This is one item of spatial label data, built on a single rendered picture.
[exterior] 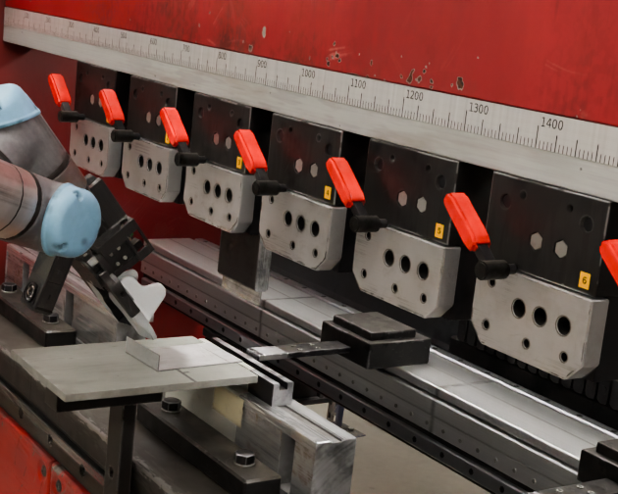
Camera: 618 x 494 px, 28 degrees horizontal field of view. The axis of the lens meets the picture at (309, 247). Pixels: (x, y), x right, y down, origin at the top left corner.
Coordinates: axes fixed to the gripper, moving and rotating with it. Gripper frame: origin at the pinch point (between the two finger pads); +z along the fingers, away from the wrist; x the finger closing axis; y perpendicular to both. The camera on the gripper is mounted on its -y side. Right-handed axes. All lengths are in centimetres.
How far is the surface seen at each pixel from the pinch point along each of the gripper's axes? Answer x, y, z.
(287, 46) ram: -11.9, 32.2, -22.2
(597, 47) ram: -61, 34, -27
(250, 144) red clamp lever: -10.9, 22.2, -15.0
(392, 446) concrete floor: 164, 83, 205
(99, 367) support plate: -0.5, -6.5, 0.6
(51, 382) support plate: -4.2, -12.7, -4.6
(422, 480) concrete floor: 137, 75, 198
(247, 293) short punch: -2.5, 14.5, 6.2
